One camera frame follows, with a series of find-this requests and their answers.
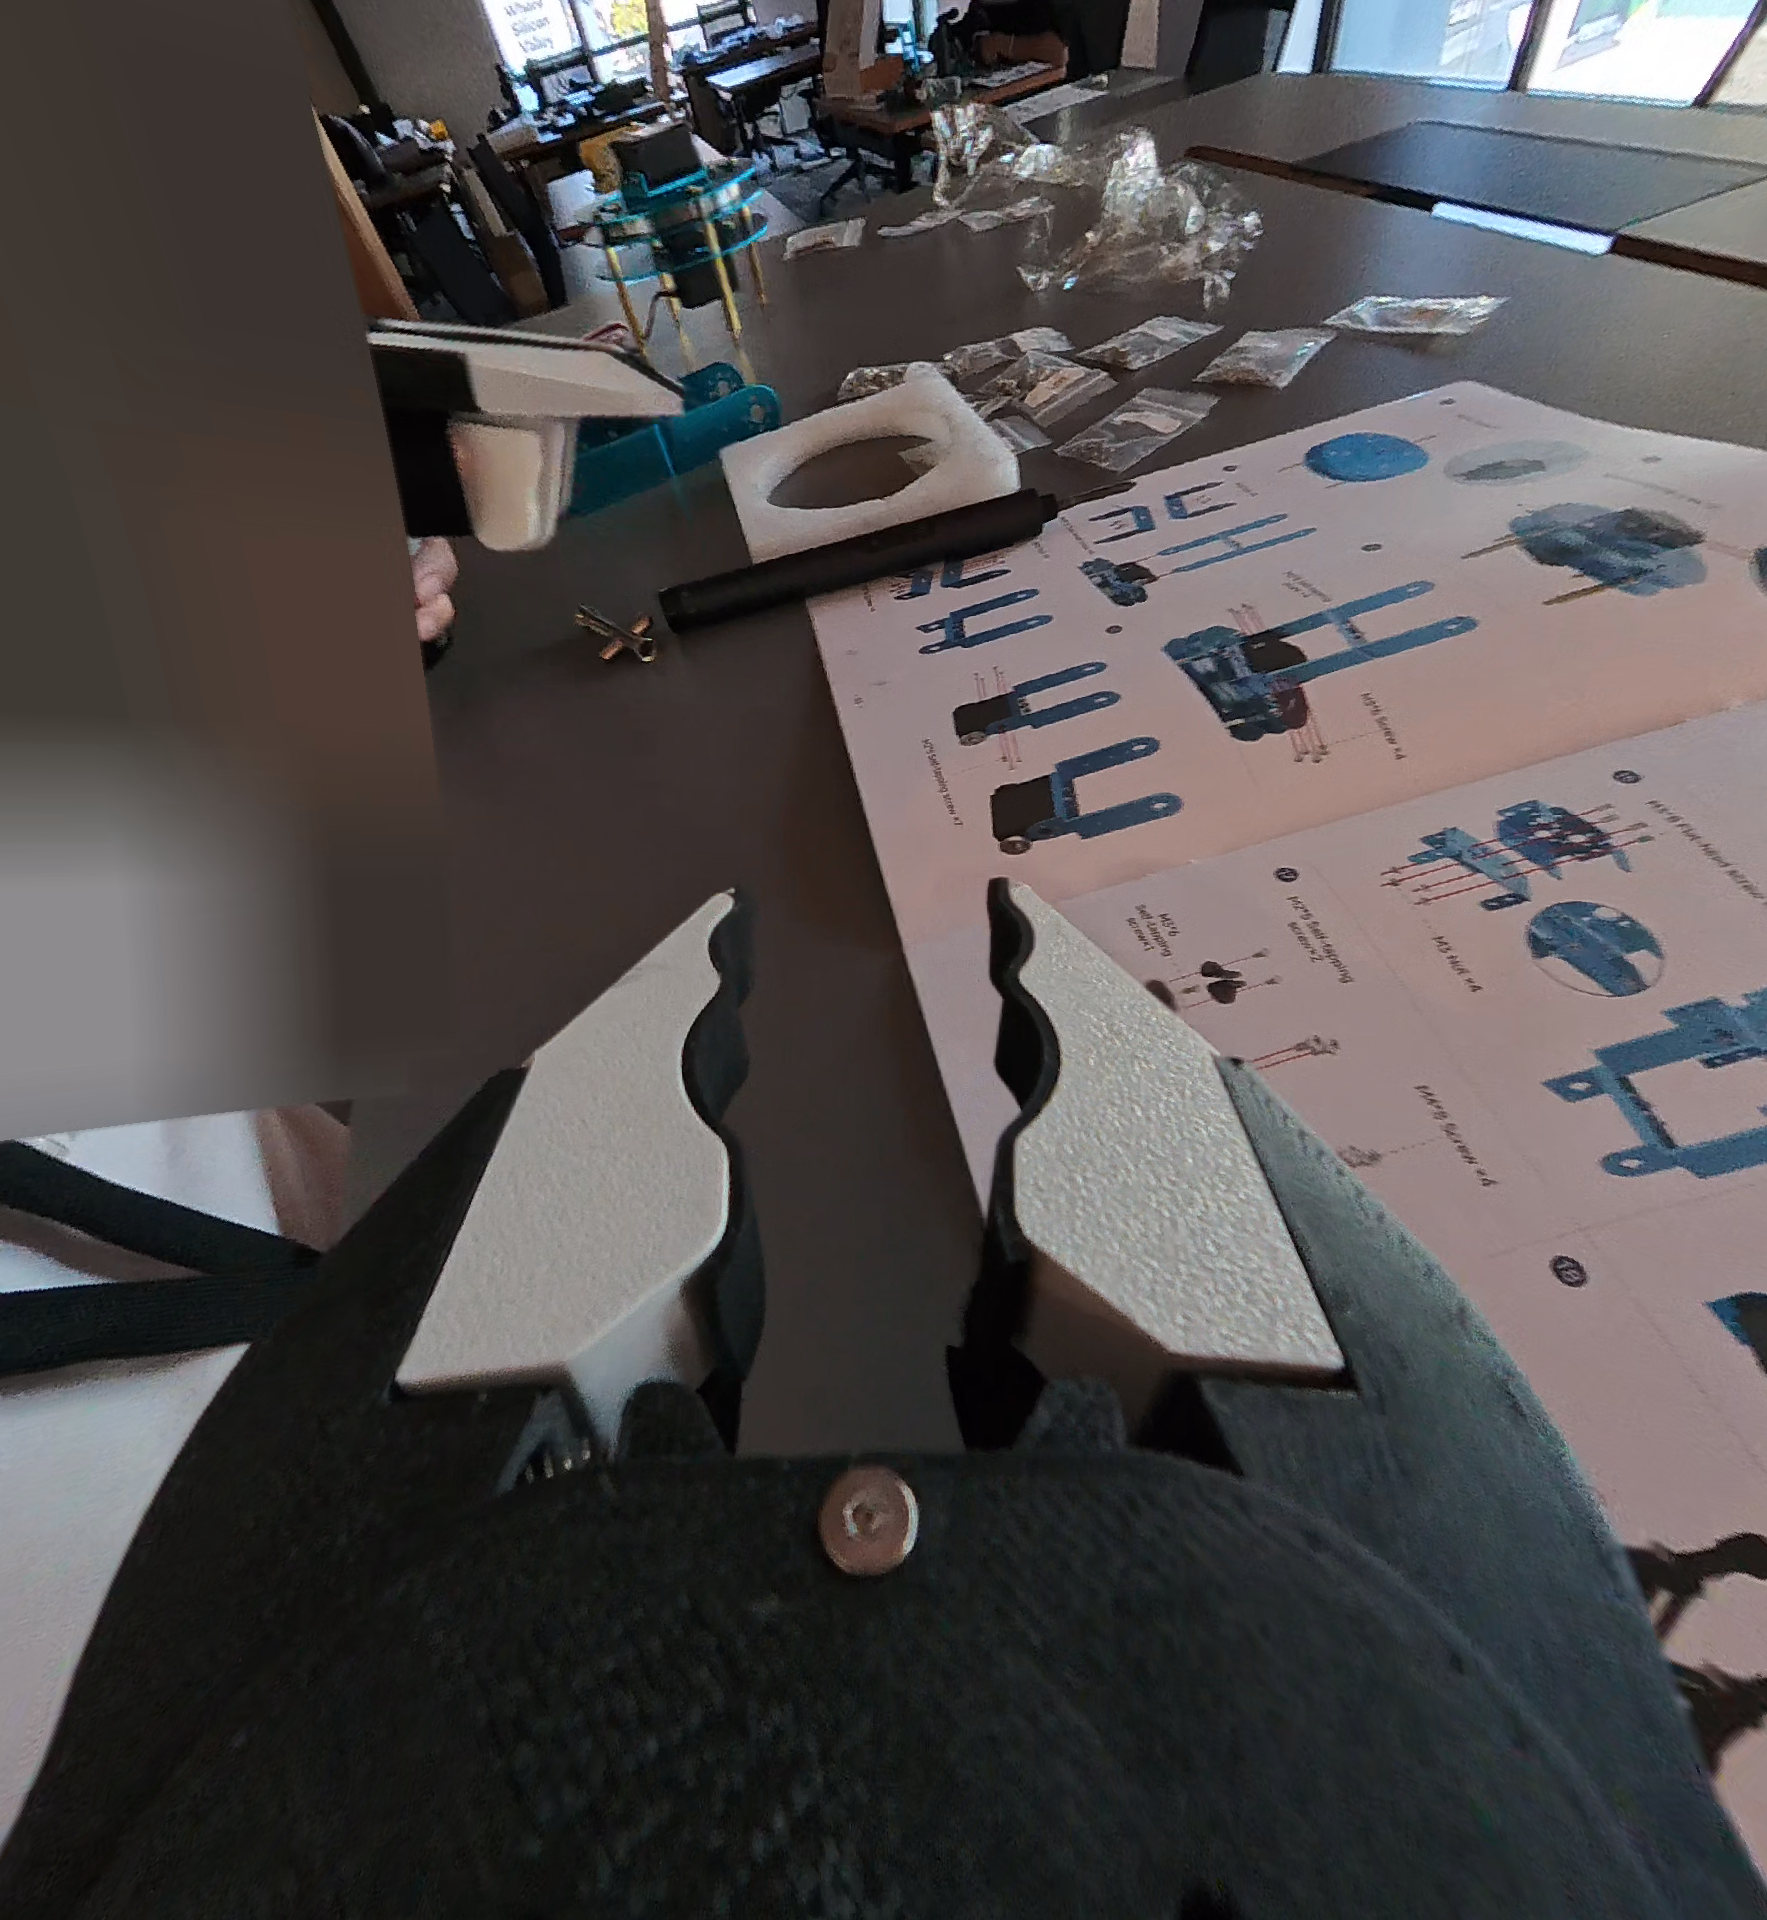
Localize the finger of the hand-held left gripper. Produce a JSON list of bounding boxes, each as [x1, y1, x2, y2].
[[444, 417, 583, 556], [369, 318, 690, 425]]

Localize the distant glass windows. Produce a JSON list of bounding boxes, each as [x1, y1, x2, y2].
[[1272, 0, 1767, 115]]

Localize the cluster of screw packets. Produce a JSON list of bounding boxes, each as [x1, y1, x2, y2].
[[840, 294, 1508, 469]]

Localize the background work table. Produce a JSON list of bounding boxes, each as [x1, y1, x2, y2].
[[679, 43, 828, 160]]

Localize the black harness strap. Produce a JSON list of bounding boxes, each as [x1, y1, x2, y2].
[[0, 1149, 324, 1391]]

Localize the dark grey desk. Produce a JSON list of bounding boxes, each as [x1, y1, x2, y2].
[[419, 68, 1767, 1456]]

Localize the person's white shirt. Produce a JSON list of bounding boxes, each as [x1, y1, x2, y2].
[[0, 1110, 362, 1920]]

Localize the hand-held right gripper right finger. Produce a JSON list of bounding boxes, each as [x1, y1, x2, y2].
[[954, 879, 1351, 1453]]

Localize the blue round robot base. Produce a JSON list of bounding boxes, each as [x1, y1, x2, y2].
[[583, 163, 773, 352]]

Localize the black desk cable flap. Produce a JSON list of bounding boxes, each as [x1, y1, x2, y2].
[[1186, 117, 1767, 261]]

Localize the blue metal bracket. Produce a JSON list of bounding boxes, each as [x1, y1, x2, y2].
[[569, 362, 788, 520]]

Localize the crumpled clear plastic wrap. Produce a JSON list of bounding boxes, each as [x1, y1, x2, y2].
[[931, 101, 1089, 204], [1018, 126, 1266, 309]]

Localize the assembly instruction sheet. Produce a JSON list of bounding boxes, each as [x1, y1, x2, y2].
[[807, 378, 1767, 1920]]

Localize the white foam block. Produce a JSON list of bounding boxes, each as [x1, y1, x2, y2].
[[718, 364, 1019, 566]]

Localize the black screwdriver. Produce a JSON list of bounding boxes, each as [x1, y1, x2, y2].
[[658, 482, 1132, 638]]

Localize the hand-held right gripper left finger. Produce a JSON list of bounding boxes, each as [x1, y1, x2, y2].
[[393, 889, 768, 1453]]

